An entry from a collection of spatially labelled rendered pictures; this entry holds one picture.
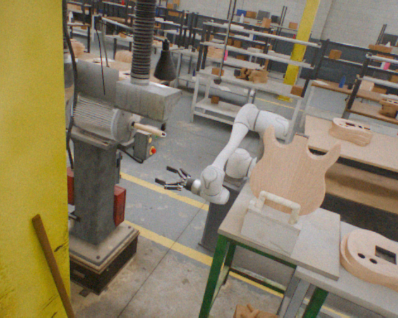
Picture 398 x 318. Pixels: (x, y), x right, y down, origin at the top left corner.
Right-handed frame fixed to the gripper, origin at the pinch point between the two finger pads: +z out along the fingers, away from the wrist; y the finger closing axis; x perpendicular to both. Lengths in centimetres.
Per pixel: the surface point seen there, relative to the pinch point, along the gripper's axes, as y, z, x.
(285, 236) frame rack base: -15, -76, 3
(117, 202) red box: 8, 41, -50
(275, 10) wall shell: 1107, 162, -74
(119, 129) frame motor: -2.2, 28.1, 22.5
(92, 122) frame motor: -3, 46, 21
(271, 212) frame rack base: -9, -66, 9
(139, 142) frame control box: 24.2, 31.8, -1.7
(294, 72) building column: 677, 1, -138
